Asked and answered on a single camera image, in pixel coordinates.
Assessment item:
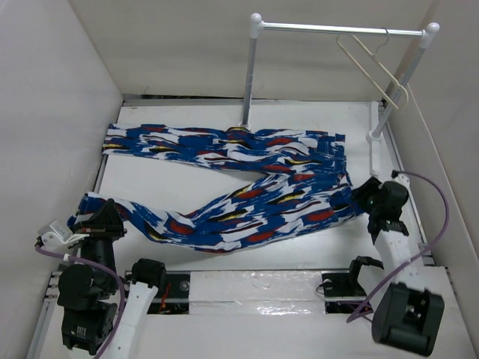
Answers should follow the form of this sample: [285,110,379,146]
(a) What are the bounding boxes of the blue white red patterned trousers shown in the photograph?
[73,122,366,254]

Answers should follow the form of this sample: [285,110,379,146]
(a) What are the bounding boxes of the beige wooden clothes hanger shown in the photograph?
[335,28,409,111]

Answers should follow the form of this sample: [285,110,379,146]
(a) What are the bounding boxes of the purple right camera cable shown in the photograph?
[346,171,449,325]

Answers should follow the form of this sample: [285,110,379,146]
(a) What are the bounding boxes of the black base rail with tape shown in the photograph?
[148,270,365,316]

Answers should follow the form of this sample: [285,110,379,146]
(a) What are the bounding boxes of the white metal clothes rack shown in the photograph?
[239,13,440,176]

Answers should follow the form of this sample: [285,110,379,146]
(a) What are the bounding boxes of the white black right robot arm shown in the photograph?
[346,171,445,358]

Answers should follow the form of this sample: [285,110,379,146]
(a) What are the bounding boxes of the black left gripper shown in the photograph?
[67,195,128,290]

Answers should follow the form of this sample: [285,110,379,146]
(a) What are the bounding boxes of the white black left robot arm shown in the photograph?
[58,200,167,358]

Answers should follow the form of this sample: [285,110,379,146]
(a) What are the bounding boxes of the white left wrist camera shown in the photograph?
[37,221,89,252]

